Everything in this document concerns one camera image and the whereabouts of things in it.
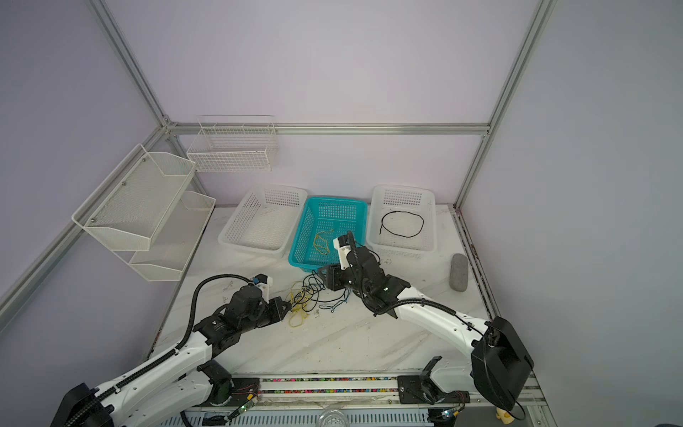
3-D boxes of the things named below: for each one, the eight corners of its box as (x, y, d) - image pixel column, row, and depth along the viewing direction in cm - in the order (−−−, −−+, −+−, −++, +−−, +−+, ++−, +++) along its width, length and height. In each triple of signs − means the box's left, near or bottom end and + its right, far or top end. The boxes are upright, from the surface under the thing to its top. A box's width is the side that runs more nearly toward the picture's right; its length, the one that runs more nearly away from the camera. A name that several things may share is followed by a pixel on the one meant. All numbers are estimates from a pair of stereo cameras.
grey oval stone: (448, 289, 97) (451, 285, 94) (450, 256, 106) (452, 251, 104) (465, 293, 96) (468, 289, 93) (465, 259, 105) (468, 255, 103)
